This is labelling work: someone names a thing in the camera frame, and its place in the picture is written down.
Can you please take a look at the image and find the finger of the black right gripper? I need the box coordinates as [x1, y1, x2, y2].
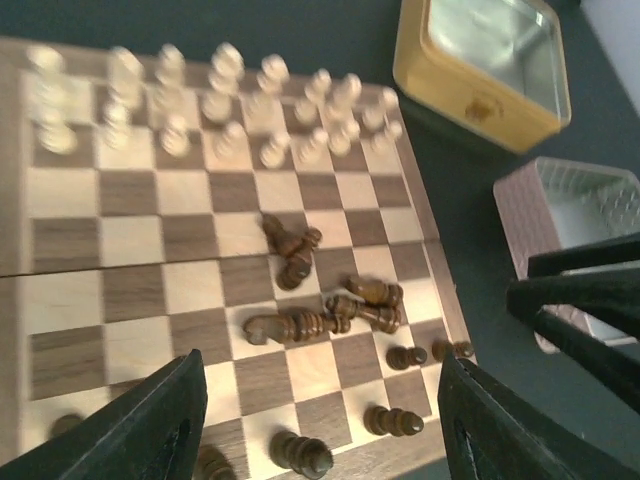
[527, 233, 639, 276]
[506, 272, 639, 411]

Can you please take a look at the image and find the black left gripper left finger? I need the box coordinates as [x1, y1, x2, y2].
[1, 349, 207, 479]

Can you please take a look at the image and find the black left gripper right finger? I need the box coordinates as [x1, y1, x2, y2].
[438, 353, 639, 479]

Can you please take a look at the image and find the dark piece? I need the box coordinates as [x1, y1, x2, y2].
[431, 339, 475, 363]

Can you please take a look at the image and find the dark pawn second row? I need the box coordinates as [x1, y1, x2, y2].
[386, 346, 428, 371]

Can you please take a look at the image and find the dark pawn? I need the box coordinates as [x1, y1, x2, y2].
[269, 430, 334, 479]

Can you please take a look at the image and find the pile of dark pieces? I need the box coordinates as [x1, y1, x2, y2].
[242, 213, 405, 347]

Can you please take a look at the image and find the wooden chess board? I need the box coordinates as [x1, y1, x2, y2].
[1, 38, 468, 479]

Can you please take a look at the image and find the silver patterned tin lid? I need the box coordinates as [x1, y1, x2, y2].
[492, 155, 640, 355]

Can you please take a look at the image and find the gold square tin box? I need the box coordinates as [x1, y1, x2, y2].
[393, 0, 572, 154]

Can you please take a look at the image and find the white pawn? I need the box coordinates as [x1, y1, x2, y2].
[260, 131, 291, 169]
[103, 101, 132, 150]
[328, 119, 360, 156]
[370, 120, 403, 154]
[213, 121, 246, 160]
[298, 128, 329, 164]
[37, 106, 77, 155]
[160, 114, 190, 157]

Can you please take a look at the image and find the white rook far right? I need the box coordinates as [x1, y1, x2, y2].
[362, 87, 399, 131]

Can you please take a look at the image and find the white rook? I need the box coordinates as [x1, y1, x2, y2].
[362, 87, 399, 131]
[27, 45, 67, 120]

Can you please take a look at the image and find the white knight right side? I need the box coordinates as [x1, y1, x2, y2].
[325, 73, 362, 121]

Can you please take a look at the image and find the white bishop back row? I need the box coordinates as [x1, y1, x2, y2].
[152, 43, 185, 121]

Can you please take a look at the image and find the white queen piece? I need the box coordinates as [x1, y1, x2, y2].
[244, 54, 289, 132]

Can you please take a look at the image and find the white knight back row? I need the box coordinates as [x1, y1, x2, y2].
[107, 46, 144, 112]

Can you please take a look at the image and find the white bishop right side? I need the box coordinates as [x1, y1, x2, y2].
[294, 68, 332, 125]

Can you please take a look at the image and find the white rook far left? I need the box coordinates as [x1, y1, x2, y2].
[27, 45, 67, 120]

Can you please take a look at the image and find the white king piece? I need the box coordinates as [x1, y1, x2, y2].
[202, 42, 245, 122]

